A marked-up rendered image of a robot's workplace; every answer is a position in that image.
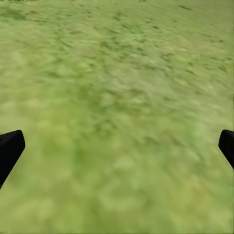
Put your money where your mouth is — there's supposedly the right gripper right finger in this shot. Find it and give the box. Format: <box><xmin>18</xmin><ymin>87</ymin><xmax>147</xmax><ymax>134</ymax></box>
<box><xmin>218</xmin><ymin>130</ymin><xmax>234</xmax><ymax>169</ymax></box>

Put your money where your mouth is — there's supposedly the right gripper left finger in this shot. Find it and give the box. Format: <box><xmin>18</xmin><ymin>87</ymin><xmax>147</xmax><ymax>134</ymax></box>
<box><xmin>0</xmin><ymin>130</ymin><xmax>25</xmax><ymax>188</ymax></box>

